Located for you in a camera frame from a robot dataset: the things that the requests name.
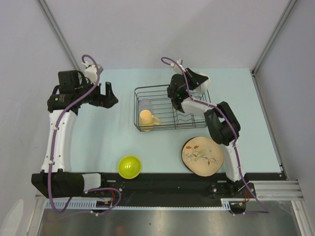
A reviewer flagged white bowl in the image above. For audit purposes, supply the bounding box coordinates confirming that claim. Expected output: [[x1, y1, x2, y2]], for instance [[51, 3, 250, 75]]
[[195, 72, 210, 94]]

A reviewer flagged black wire dish rack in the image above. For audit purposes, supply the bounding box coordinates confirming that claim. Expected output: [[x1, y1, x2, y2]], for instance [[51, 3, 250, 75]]
[[133, 85, 207, 131]]

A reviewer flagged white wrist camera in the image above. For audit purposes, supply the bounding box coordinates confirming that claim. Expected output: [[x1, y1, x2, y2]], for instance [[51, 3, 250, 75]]
[[82, 62, 103, 84], [170, 59, 185, 74]]

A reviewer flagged yellow mug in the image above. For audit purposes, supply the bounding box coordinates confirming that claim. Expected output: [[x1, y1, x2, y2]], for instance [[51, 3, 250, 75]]
[[139, 110, 161, 132]]

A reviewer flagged clear plastic cup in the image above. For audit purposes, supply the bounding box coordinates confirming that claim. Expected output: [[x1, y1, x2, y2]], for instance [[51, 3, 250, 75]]
[[138, 99, 152, 113]]

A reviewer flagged yellow-green bowl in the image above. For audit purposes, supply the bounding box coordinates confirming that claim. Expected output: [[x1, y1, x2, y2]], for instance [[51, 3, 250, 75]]
[[118, 155, 142, 179]]

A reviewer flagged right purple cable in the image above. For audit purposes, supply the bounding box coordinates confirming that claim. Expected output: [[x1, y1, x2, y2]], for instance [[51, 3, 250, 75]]
[[160, 57, 270, 214]]

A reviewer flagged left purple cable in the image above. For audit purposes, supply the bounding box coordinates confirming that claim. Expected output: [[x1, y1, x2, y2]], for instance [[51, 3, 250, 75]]
[[47, 54, 102, 212]]

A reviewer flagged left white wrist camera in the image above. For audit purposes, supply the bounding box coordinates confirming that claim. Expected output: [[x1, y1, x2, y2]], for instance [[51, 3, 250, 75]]
[[82, 62, 103, 84]]

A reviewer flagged bird pattern plate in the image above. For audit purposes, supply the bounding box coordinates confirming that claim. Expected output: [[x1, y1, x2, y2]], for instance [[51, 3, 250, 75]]
[[181, 136, 224, 177]]

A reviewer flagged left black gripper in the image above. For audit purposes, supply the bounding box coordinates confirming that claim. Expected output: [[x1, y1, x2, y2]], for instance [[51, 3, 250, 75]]
[[75, 77, 118, 108]]

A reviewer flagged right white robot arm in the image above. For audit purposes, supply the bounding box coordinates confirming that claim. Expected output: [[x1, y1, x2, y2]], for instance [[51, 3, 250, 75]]
[[167, 66, 248, 197]]

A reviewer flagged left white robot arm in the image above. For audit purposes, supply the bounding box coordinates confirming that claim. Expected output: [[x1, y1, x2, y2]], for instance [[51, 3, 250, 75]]
[[31, 66, 118, 198]]

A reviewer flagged white slotted cable duct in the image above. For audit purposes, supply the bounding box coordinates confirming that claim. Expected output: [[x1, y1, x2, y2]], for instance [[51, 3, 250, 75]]
[[45, 198, 247, 211]]

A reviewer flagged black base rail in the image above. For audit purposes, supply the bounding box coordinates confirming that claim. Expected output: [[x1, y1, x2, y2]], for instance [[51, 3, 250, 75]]
[[81, 172, 256, 207]]

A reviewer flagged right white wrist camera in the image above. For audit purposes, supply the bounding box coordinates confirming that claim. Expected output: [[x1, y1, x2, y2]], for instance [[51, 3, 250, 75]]
[[170, 59, 185, 74]]

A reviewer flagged purple cable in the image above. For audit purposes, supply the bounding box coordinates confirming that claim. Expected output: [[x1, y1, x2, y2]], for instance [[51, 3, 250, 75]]
[[160, 57, 270, 214], [47, 54, 102, 212]]

